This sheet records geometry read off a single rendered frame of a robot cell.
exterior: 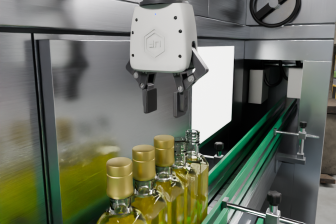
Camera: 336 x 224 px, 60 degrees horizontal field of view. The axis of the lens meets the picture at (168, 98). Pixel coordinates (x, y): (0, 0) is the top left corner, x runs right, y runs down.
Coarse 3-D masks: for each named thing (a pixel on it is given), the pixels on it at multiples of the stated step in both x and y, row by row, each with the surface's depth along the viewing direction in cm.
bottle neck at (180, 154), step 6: (174, 138) 54; (180, 138) 54; (174, 144) 52; (180, 144) 52; (186, 144) 53; (174, 150) 52; (180, 150) 52; (186, 150) 53; (174, 156) 53; (180, 156) 52; (186, 156) 53; (174, 162) 53; (180, 162) 53; (186, 162) 53
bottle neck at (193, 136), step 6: (186, 132) 58; (192, 132) 59; (198, 132) 57; (186, 138) 58; (192, 138) 57; (198, 138) 58; (192, 144) 57; (198, 144) 58; (192, 150) 57; (198, 150) 58
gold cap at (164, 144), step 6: (156, 138) 47; (162, 138) 47; (168, 138) 47; (156, 144) 47; (162, 144) 46; (168, 144) 47; (156, 150) 47; (162, 150) 47; (168, 150) 47; (156, 156) 47; (162, 156) 47; (168, 156) 47; (156, 162) 47; (162, 162) 47; (168, 162) 47
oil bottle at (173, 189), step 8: (176, 176) 50; (160, 184) 47; (168, 184) 47; (176, 184) 48; (168, 192) 46; (176, 192) 48; (168, 200) 46; (176, 200) 48; (168, 208) 46; (176, 208) 48; (168, 216) 47; (176, 216) 48
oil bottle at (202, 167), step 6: (192, 156) 58; (198, 156) 58; (204, 156) 60; (192, 162) 57; (198, 162) 57; (204, 162) 58; (198, 168) 56; (204, 168) 58; (198, 174) 56; (204, 174) 58; (198, 180) 56; (204, 180) 59; (198, 186) 57; (204, 186) 59; (198, 192) 57; (204, 192) 59; (198, 198) 57; (204, 198) 60; (198, 204) 57; (204, 204) 60; (198, 210) 58; (204, 210) 60; (198, 216) 58; (204, 216) 61; (198, 222) 58
